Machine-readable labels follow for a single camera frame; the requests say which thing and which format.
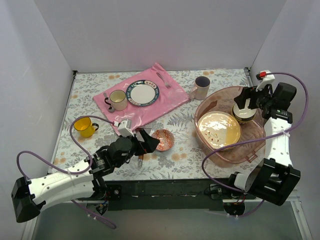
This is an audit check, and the green rimmed white plate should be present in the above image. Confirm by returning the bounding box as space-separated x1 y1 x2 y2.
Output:
125 80 160 107

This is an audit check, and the yellow bottom plate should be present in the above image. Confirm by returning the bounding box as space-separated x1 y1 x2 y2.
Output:
197 111 242 149

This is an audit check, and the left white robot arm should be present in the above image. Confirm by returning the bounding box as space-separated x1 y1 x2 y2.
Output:
11 129 160 223

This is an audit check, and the dark blue white bowl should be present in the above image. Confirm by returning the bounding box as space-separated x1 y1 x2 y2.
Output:
231 98 257 119

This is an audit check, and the yellow orange cup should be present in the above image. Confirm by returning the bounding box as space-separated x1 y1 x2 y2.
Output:
73 117 99 138

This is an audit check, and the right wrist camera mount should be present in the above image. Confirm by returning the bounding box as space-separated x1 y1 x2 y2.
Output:
256 70 275 92

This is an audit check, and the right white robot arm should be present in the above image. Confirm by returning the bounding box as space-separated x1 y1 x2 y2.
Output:
226 82 301 206

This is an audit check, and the dark patterned bowl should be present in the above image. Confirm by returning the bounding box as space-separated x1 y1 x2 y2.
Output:
235 117 254 125

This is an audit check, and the metal spatula wooden handle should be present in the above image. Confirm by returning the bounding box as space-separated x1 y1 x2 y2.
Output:
136 127 152 168

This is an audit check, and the pink mug purple inside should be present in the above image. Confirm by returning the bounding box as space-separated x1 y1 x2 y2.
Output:
188 76 211 100

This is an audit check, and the cream mug black handle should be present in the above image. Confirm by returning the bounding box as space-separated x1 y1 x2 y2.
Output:
107 90 128 111

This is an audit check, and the red patterned small bowl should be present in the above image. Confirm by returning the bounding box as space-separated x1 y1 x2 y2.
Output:
151 129 175 152

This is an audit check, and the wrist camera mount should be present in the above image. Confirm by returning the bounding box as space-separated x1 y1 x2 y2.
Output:
256 70 275 92
113 118 134 137

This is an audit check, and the pink transparent plastic bin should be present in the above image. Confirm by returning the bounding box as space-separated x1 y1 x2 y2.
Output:
194 86 265 168

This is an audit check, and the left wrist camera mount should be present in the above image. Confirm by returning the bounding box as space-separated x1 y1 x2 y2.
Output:
113 118 134 137

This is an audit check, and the silver fork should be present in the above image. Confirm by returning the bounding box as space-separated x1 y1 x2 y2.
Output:
156 72 171 89

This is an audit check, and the pink satin cloth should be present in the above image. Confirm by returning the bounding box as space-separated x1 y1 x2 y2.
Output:
93 63 189 130

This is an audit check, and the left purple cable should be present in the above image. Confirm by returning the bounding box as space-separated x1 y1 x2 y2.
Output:
16 115 118 230

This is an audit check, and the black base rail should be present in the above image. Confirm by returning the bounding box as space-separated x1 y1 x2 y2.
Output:
43 172 286 211

